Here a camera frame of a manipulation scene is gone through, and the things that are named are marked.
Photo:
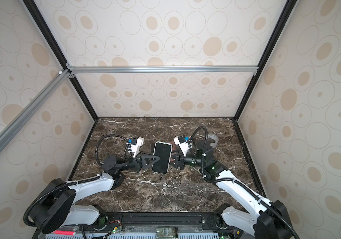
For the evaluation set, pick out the diagonal aluminium rail left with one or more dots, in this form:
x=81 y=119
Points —
x=26 y=114

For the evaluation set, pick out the pink phone case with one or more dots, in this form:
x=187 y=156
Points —
x=174 y=147

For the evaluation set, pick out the horizontal aluminium rail back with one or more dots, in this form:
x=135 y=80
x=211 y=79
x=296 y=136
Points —
x=163 y=69

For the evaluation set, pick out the phone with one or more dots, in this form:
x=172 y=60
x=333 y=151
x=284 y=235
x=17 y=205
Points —
x=163 y=150

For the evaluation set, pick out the pink marker pen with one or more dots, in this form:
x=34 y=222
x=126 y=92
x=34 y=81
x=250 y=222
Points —
x=66 y=233

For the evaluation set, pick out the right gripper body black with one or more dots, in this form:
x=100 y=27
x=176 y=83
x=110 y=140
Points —
x=181 y=164

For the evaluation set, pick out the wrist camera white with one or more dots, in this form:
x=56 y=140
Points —
x=184 y=143
x=134 y=145

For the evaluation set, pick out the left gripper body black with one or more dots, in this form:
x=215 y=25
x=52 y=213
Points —
x=136 y=164

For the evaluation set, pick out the clear tape roll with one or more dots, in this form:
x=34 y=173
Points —
x=213 y=140

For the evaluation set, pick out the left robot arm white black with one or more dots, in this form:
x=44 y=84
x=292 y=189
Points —
x=56 y=205

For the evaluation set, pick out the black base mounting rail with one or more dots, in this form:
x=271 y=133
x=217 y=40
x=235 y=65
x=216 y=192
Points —
x=144 y=225

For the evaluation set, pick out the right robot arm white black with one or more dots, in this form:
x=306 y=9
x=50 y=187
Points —
x=263 y=219

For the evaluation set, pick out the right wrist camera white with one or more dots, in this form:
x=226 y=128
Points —
x=184 y=143

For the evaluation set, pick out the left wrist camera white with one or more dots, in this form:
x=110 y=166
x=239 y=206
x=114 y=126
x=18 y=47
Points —
x=134 y=145

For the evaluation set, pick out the small circuit board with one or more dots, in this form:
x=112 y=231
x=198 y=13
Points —
x=166 y=233

